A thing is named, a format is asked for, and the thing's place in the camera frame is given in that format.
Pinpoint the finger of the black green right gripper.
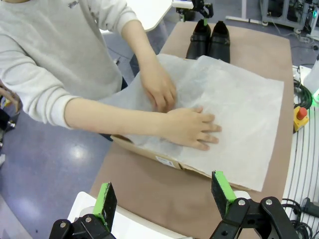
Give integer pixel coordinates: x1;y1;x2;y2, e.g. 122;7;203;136
199;3;214;26
175;7;196;22

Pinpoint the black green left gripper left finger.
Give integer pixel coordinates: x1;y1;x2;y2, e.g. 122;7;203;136
48;181;118;239

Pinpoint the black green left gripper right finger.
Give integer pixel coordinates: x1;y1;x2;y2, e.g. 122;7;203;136
209;170;300;239

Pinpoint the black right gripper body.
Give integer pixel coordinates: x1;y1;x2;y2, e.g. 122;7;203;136
185;0;207;12

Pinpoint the black leather ankle shoe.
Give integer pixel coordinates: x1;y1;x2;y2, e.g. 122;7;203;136
207;20;231;64
185;19;212;60

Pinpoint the white tissue paper sheet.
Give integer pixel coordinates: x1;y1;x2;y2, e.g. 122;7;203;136
99;53;285;193

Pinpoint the person's left forearm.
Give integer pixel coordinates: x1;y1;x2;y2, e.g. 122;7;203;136
121;19;164;75

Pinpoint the person's right forearm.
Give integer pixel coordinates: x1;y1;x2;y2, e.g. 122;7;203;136
64;97;172;138

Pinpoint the cardboard shoe box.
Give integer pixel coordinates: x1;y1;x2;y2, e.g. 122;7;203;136
110;134;253;193

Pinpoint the person's right hand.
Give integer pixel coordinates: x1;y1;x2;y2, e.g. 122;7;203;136
163;106;222;151

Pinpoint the person's left hand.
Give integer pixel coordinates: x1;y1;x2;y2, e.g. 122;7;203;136
139;61;177;114

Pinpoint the white round-cornered desk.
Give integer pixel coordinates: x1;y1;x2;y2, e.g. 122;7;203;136
126;0;173;33

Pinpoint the white table foot bar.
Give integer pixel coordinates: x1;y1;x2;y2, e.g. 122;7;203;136
225;15;269;26

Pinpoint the grey equipment rack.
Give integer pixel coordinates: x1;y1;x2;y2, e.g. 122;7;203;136
259;0;319;28

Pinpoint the black handheld enabling device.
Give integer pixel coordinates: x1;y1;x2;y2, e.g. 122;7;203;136
300;197;319;218

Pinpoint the yellow red emergency stop button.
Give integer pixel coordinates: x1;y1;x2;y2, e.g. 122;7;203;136
293;106;310;133

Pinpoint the white floor power strip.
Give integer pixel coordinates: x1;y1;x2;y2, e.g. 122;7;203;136
298;33;319;43

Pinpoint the person in grey sweatshirt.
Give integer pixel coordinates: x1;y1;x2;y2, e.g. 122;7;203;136
0;0;140;142

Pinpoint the black coiled device cable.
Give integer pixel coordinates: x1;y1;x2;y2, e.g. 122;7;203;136
281;198;314;239

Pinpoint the aluminium slotted base plate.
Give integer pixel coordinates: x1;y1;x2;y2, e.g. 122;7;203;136
283;119;319;239

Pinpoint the black cable bundle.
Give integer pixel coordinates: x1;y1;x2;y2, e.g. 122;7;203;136
293;79;314;111

